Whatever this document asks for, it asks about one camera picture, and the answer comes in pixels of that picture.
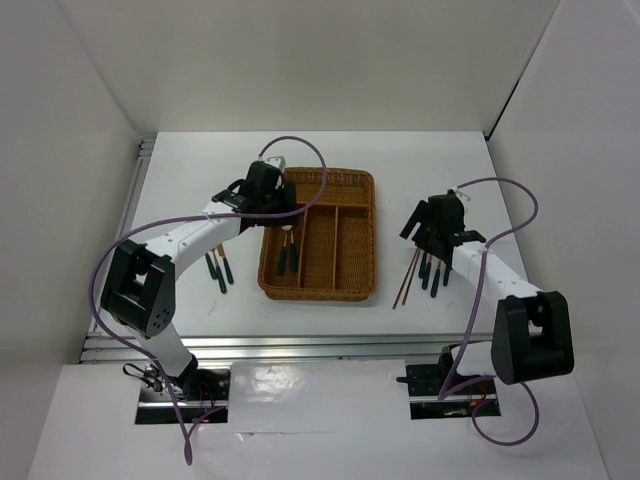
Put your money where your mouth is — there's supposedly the gold knife green handle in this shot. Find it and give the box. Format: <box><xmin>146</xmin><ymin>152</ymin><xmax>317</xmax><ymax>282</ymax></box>
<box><xmin>419</xmin><ymin>252</ymin><xmax>431</xmax><ymax>279</ymax></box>
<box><xmin>205</xmin><ymin>253</ymin><xmax>218</xmax><ymax>281</ymax></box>

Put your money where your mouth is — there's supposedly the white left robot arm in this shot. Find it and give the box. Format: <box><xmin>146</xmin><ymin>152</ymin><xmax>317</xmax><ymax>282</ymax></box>
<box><xmin>100</xmin><ymin>157</ymin><xmax>296</xmax><ymax>399</ymax></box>

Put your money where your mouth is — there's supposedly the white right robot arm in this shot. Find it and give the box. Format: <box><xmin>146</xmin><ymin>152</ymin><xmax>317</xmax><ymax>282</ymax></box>
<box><xmin>400</xmin><ymin>191</ymin><xmax>575</xmax><ymax>392</ymax></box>

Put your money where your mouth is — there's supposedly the brown wicker cutlery tray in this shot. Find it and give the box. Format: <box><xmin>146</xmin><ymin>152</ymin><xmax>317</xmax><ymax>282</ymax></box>
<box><xmin>257</xmin><ymin>168</ymin><xmax>377</xmax><ymax>302</ymax></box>

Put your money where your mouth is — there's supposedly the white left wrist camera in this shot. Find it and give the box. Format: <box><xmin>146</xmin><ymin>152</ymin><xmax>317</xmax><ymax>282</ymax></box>
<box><xmin>264</xmin><ymin>156</ymin><xmax>286</xmax><ymax>172</ymax></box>

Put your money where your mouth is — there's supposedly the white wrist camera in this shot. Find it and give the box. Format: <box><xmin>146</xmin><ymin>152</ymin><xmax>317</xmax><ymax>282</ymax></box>
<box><xmin>448</xmin><ymin>188</ymin><xmax>471</xmax><ymax>202</ymax></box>
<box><xmin>264</xmin><ymin>156</ymin><xmax>286</xmax><ymax>172</ymax></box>

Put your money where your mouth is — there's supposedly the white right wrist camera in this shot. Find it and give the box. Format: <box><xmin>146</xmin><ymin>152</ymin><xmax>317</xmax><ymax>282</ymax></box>
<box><xmin>448</xmin><ymin>188</ymin><xmax>471</xmax><ymax>202</ymax></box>

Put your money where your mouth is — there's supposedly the aluminium frame rail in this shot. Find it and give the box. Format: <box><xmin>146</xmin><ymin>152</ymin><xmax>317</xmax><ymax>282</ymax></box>
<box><xmin>79</xmin><ymin>130</ymin><xmax>551</xmax><ymax>362</ymax></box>

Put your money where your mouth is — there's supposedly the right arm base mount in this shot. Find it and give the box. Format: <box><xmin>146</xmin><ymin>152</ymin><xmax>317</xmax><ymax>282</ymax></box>
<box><xmin>396</xmin><ymin>351</ymin><xmax>501</xmax><ymax>420</ymax></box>

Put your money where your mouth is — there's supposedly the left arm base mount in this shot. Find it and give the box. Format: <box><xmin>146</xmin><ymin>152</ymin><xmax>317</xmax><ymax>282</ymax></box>
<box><xmin>122</xmin><ymin>363</ymin><xmax>231</xmax><ymax>425</ymax></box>

